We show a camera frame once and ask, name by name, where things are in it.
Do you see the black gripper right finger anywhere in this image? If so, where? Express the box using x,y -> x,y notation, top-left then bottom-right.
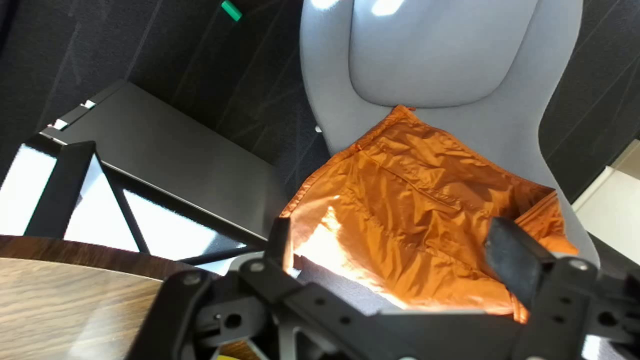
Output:
483,219 -> 555,310

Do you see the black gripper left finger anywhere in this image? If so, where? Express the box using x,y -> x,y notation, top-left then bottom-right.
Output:
263,219 -> 289,267

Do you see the orange jacket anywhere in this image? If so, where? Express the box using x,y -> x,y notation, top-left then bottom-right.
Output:
281,106 -> 577,322

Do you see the dark grey ottoman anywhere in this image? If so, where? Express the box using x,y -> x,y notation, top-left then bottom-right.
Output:
40,83 -> 285,240

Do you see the round dark wood table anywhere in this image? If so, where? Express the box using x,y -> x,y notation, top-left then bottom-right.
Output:
0,237 -> 185,360

